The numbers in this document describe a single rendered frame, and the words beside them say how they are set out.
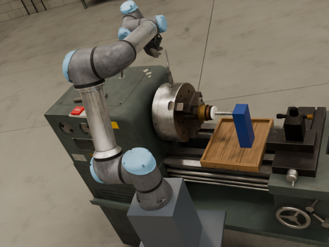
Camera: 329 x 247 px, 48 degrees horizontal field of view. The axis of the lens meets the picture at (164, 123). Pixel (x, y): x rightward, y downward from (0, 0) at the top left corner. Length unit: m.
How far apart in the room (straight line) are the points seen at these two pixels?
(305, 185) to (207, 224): 0.49
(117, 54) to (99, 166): 0.44
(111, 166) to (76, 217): 1.91
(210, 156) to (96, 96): 0.80
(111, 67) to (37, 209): 2.51
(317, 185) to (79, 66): 1.07
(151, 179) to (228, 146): 0.67
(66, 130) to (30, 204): 1.73
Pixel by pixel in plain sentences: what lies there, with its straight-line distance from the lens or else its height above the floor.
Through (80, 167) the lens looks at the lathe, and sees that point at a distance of 2.32.
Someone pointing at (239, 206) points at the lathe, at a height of 0.54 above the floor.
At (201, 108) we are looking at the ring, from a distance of 1.87.
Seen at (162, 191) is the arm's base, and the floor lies 1.16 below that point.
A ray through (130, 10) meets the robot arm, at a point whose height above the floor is 1.67.
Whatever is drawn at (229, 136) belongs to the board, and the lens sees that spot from 2.01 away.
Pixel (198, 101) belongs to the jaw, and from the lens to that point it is 1.95.
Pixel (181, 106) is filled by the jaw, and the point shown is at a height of 1.19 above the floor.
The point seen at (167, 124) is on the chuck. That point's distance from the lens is 1.83.
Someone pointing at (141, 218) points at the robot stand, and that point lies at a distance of 1.51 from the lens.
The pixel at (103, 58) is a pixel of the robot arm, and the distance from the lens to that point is 1.29.
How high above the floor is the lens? 2.19
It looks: 35 degrees down
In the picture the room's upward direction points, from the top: 21 degrees counter-clockwise
